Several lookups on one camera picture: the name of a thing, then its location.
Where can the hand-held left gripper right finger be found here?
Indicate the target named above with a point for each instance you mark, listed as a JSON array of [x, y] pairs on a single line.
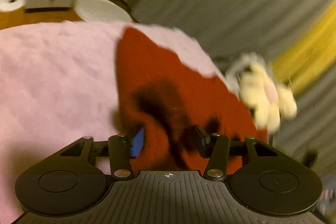
[[203, 144]]

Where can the pink blanket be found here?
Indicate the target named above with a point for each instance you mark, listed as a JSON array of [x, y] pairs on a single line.
[[52, 77]]

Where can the grey flower cushion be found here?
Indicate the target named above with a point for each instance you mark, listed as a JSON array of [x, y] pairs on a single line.
[[240, 66]]

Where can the white round plate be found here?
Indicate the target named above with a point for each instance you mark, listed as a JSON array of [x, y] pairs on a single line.
[[101, 8]]

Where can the yellow curtain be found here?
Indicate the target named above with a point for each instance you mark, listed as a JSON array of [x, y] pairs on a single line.
[[304, 48]]

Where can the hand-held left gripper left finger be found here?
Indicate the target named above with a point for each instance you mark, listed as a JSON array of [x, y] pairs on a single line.
[[137, 142]]

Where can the cream flower plush pillow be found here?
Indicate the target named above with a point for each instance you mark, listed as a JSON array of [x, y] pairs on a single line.
[[265, 100]]

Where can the red knit cardigan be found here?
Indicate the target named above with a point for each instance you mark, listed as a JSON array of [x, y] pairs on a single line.
[[162, 71]]

